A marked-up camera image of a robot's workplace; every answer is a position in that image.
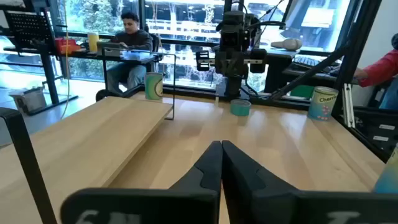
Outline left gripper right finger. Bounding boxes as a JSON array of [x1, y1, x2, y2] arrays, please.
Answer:
[[221, 140, 398, 224]]

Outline silver aluminium bracket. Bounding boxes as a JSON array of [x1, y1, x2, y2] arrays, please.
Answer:
[[341, 83, 356, 128]]

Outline yellow extension cable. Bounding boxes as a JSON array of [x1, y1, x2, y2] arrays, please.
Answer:
[[60, 0, 71, 121]]

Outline person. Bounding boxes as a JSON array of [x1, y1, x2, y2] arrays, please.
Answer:
[[105, 11, 155, 94], [354, 32, 398, 110]]

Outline black drawer cabinet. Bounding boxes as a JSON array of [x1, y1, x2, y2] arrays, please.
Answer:
[[351, 105, 398, 156]]

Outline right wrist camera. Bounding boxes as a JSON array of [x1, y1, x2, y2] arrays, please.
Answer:
[[220, 26, 249, 52]]

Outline black desk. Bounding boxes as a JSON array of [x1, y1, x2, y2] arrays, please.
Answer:
[[264, 49, 361, 94]]

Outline short teal can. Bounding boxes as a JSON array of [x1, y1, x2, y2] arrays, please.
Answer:
[[229, 99, 252, 117]]

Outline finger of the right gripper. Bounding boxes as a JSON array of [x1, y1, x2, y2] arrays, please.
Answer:
[[250, 49, 267, 74], [195, 50, 211, 72]]

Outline black keyboard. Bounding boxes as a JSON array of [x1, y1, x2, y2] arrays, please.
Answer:
[[292, 55, 340, 68]]

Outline grey storage bin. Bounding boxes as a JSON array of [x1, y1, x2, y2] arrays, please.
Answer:
[[9, 86, 47, 114]]

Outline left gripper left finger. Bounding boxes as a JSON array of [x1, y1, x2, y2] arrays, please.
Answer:
[[60, 140, 223, 224]]

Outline green panel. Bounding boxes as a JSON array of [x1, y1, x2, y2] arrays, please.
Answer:
[[290, 84, 315, 99]]

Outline red box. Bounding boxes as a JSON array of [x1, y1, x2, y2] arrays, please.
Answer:
[[55, 37, 81, 55]]

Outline beige headphones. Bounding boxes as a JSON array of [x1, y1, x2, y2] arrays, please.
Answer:
[[270, 37, 303, 51]]

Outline black aluminium rig frame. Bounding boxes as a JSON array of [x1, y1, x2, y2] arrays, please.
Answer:
[[124, 0, 398, 164]]

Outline wooden shelf black metal frame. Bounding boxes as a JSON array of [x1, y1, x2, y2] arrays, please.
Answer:
[[0, 46, 177, 224]]

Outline green coconut label can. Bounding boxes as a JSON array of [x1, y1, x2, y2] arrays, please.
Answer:
[[144, 72, 164, 101]]

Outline yellow cup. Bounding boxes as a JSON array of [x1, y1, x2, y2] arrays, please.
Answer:
[[87, 32, 100, 53]]

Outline black desk perforated panel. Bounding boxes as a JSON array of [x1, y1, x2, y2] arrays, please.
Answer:
[[0, 9, 162, 116]]

